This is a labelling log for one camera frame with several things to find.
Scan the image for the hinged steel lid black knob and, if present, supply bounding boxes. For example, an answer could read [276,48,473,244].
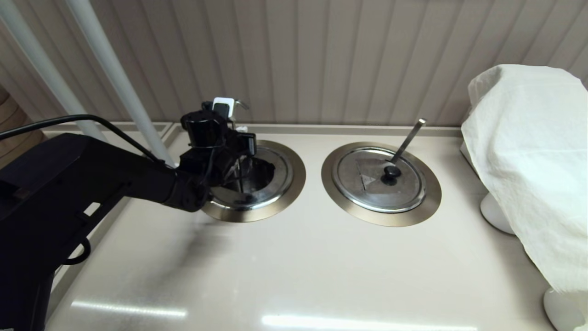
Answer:
[332,148,426,213]
[209,146,295,211]

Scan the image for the smooth black cable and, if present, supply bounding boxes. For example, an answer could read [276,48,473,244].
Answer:
[0,114,166,166]

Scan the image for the silver white wrist camera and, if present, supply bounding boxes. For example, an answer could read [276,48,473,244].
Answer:
[212,97,237,118]

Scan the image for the white round appliance foot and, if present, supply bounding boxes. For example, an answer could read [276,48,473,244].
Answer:
[543,287,585,331]
[480,193,516,235]

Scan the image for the white cloth cover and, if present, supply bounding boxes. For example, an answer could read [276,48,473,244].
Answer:
[461,64,588,331]

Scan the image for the white round pole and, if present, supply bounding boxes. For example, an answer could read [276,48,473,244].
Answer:
[0,0,108,143]
[64,0,177,168]

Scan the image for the steel ladle straight handle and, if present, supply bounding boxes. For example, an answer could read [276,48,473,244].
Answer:
[390,119,426,165]

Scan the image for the steel ladle hooked handle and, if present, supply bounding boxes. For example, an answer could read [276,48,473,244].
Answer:
[232,99,251,193]

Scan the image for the bronze metal well ring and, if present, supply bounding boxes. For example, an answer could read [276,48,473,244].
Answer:
[201,140,307,223]
[321,142,442,227]

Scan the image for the bamboo steamer stack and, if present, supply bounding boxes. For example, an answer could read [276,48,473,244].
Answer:
[0,85,46,168]

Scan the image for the braided black cable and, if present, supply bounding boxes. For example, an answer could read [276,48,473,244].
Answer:
[63,236,93,267]

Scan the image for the steel soup pot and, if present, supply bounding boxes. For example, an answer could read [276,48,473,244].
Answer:
[241,159,276,193]

